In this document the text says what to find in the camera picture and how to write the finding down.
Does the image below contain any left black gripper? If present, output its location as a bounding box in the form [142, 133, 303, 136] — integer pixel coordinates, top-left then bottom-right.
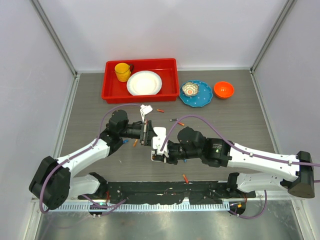
[119, 119, 155, 147]

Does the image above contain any white remote control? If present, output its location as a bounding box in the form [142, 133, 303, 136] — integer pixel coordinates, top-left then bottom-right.
[150, 126, 168, 162]

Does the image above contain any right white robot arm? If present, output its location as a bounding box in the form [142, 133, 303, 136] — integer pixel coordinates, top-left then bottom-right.
[162, 127, 315, 199]

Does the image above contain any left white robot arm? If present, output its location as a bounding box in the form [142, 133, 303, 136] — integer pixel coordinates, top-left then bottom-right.
[29, 108, 167, 213]

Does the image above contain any red battery near base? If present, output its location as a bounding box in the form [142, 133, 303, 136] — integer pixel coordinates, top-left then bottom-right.
[182, 174, 189, 184]

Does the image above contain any white paper plate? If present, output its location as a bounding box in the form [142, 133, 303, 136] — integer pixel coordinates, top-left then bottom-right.
[126, 70, 163, 96]

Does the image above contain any blue dotted plate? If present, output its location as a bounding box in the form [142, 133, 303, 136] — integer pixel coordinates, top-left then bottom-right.
[179, 80, 213, 108]

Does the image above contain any small patterned bowl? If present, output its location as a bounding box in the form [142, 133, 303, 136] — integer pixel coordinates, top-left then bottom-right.
[181, 81, 199, 97]

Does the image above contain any red plastic tray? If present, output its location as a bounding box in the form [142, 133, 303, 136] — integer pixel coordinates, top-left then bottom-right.
[101, 58, 180, 104]

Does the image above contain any orange plastic bowl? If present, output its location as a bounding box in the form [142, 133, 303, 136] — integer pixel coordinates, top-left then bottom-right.
[213, 81, 235, 99]

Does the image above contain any yellow mug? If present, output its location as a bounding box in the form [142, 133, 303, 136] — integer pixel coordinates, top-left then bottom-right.
[114, 62, 134, 83]

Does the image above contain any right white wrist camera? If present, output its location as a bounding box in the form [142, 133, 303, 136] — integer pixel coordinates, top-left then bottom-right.
[151, 136, 169, 163]

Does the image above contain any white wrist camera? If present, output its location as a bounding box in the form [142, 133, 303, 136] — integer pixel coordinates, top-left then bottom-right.
[140, 104, 153, 122]
[151, 136, 169, 163]

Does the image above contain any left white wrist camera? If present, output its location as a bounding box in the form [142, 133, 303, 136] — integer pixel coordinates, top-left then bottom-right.
[140, 104, 153, 122]

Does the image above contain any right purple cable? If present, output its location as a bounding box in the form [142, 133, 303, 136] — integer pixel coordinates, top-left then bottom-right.
[159, 114, 320, 221]

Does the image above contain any purple cable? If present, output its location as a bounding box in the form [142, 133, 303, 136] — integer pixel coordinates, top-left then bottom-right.
[39, 103, 145, 218]
[159, 114, 320, 221]

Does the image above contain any slotted cable duct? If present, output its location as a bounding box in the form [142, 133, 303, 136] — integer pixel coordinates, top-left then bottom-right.
[53, 201, 230, 213]

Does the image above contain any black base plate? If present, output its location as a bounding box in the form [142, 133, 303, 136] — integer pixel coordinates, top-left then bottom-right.
[87, 181, 256, 205]

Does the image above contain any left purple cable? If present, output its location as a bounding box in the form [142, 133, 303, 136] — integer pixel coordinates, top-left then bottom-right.
[39, 103, 145, 218]

